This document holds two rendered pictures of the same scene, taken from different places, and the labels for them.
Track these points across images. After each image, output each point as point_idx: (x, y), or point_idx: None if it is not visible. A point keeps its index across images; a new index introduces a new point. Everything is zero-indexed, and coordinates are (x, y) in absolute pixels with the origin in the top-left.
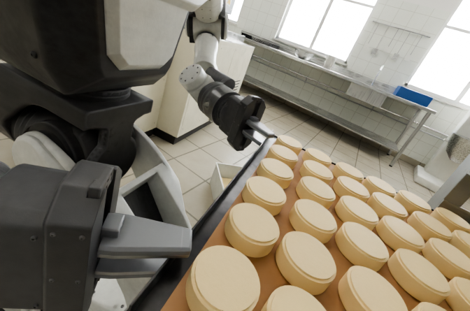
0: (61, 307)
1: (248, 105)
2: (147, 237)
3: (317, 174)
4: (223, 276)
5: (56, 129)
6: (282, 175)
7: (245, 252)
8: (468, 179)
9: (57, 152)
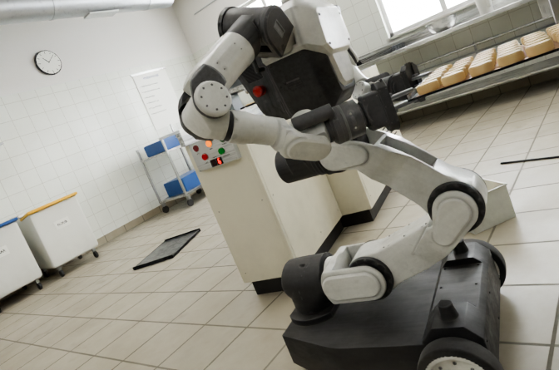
0: (392, 117)
1: (405, 70)
2: (399, 92)
3: (461, 62)
4: (425, 83)
5: None
6: (440, 71)
7: None
8: (553, 2)
9: None
